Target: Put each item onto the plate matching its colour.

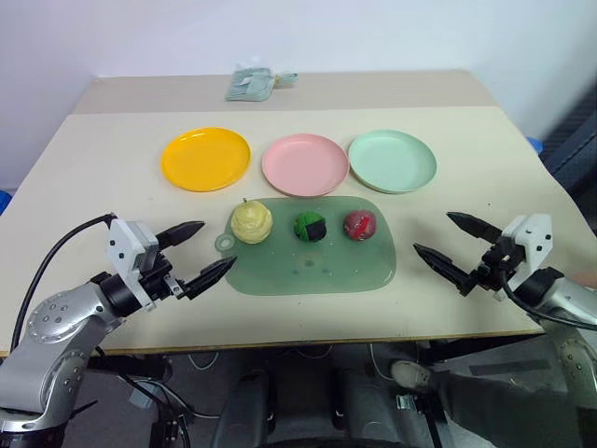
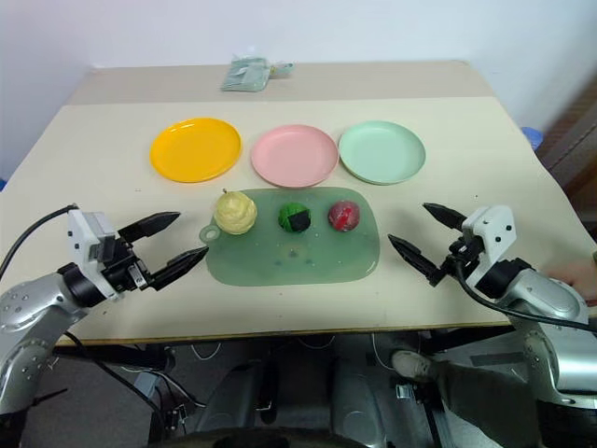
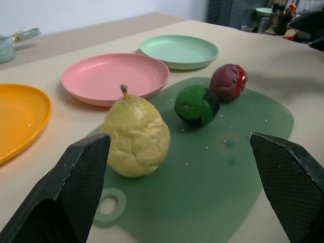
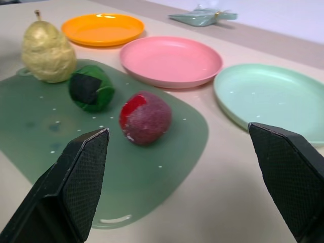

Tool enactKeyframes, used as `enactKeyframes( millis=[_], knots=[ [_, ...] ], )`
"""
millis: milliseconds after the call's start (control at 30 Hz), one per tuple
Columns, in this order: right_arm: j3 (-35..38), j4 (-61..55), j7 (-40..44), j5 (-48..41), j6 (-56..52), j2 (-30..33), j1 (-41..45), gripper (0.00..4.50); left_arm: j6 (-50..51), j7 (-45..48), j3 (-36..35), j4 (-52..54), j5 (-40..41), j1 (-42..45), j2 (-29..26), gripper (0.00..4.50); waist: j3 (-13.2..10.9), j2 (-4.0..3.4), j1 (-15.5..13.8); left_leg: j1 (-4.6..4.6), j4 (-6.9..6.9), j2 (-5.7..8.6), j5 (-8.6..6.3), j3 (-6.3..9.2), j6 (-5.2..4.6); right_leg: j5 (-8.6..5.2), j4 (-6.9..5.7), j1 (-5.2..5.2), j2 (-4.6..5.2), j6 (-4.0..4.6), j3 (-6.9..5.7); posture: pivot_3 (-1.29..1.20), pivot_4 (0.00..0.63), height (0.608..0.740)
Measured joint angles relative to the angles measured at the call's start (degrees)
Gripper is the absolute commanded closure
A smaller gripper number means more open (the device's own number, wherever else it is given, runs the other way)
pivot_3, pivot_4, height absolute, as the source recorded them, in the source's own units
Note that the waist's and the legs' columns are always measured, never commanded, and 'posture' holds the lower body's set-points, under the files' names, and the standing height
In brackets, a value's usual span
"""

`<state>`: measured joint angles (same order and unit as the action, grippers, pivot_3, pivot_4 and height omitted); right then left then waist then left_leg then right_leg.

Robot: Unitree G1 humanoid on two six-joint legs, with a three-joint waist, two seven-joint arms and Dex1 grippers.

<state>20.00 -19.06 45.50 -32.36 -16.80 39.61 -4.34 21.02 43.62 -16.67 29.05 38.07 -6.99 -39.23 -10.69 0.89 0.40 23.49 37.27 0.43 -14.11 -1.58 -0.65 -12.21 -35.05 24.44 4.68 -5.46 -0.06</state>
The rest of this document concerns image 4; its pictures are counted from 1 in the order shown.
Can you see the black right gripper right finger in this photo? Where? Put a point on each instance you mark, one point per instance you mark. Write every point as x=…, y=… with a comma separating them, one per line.
x=288, y=174

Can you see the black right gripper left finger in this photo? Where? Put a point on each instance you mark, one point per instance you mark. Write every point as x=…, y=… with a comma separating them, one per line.
x=73, y=187

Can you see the light green plate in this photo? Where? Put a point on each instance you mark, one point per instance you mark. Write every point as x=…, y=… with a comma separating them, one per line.
x=273, y=96

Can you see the green toy vegetable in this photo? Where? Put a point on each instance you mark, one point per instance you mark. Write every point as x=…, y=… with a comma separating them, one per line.
x=91, y=88

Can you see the red round fruit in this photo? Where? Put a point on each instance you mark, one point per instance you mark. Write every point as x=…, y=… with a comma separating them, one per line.
x=146, y=119

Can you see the pink plate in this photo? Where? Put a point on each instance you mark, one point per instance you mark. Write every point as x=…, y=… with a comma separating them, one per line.
x=170, y=60

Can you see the orange plate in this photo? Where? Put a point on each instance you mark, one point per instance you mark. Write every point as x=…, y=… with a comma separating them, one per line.
x=102, y=29

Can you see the green cutting mat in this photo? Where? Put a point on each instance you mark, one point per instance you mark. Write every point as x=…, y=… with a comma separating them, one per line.
x=126, y=162

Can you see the yellow pear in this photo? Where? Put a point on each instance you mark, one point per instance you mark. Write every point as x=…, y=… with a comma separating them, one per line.
x=46, y=54

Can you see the teal plastic bag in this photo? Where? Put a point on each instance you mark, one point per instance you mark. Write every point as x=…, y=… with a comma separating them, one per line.
x=202, y=18

